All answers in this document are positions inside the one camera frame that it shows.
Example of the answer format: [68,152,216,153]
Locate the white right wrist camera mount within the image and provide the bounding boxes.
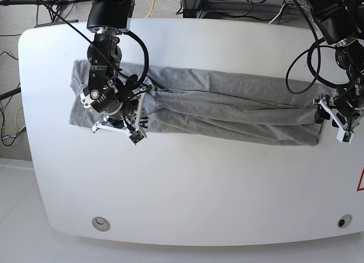
[91,88,149,145]

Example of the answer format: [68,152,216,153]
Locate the left silver table grommet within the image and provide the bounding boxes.
[92,217,110,232]

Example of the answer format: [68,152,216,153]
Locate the grey T-shirt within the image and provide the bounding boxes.
[69,59,328,147]

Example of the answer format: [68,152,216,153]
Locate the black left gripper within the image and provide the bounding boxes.
[315,91,363,124]

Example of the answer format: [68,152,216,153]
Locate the yellow floor cable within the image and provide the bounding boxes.
[144,0,158,19]

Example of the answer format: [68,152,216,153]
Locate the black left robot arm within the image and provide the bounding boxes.
[292,0,363,127]

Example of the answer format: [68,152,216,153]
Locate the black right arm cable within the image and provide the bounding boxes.
[27,0,150,98]

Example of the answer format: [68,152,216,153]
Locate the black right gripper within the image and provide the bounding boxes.
[80,79,137,121]

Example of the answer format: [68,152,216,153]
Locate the silver table grommet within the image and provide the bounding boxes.
[92,217,110,232]
[337,214,353,228]

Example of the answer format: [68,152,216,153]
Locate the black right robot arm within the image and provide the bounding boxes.
[80,0,135,121]

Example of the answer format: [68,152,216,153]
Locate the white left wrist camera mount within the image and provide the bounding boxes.
[313,94,363,144]

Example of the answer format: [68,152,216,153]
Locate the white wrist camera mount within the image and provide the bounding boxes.
[313,94,363,144]
[91,88,149,145]

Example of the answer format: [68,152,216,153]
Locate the black tripod stand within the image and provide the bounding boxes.
[1,0,92,26]

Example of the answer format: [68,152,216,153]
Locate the right silver table grommet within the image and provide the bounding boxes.
[337,214,353,228]

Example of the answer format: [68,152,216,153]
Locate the red tape rectangle marking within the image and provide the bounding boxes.
[357,169,364,191]

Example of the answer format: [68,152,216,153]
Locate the grey metal table base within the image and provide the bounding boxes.
[176,0,288,22]

